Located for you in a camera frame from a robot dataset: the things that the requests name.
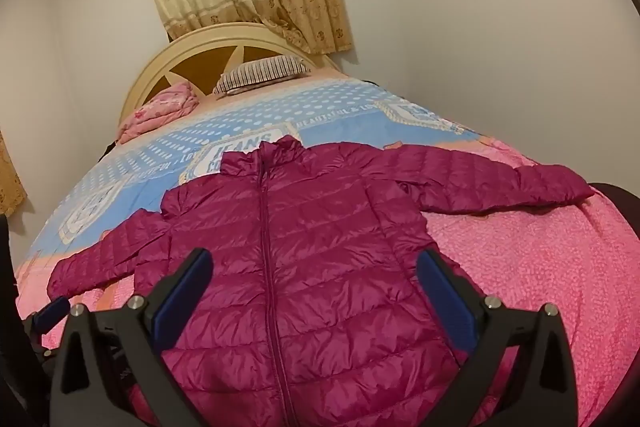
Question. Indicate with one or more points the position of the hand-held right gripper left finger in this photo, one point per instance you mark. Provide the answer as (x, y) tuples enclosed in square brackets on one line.
[(182, 297)]

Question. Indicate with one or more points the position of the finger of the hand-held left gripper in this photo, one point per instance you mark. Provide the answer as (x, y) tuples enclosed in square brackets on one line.
[(52, 313)]

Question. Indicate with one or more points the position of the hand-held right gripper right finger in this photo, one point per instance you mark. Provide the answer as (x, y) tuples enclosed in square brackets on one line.
[(445, 302)]

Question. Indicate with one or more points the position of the magenta puffer jacket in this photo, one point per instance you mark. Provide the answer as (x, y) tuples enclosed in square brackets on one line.
[(310, 267)]

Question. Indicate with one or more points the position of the bed with pink blue cover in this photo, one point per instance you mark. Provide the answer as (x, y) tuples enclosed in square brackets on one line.
[(530, 287)]

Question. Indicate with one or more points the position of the folded pink floral quilt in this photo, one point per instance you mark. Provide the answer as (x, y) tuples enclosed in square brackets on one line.
[(160, 112)]

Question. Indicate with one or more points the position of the cream round headboard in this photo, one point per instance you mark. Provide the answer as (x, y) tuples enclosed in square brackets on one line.
[(150, 72)]

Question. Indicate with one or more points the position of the striped pillow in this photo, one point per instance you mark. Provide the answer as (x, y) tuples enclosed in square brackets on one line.
[(260, 73)]

